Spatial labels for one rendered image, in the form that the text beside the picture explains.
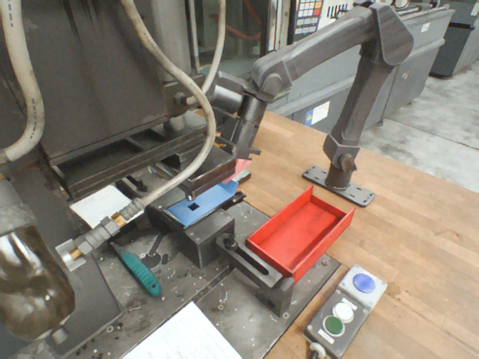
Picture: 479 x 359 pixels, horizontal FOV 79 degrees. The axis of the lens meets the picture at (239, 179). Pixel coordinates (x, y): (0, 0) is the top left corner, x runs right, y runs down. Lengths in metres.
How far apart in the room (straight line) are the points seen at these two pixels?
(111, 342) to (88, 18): 0.49
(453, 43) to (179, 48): 4.75
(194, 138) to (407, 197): 0.62
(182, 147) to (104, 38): 0.22
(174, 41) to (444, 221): 0.74
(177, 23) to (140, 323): 0.50
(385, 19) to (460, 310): 0.56
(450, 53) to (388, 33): 4.44
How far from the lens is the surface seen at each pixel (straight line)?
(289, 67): 0.61
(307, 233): 0.71
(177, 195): 0.68
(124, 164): 0.46
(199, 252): 0.60
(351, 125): 0.74
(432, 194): 0.96
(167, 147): 0.49
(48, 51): 0.36
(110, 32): 0.38
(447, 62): 5.13
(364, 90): 0.72
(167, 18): 0.45
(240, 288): 0.62
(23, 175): 0.39
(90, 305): 0.57
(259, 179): 0.85
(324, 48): 0.64
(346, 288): 0.61
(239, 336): 0.57
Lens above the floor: 1.43
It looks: 38 degrees down
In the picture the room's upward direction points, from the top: straight up
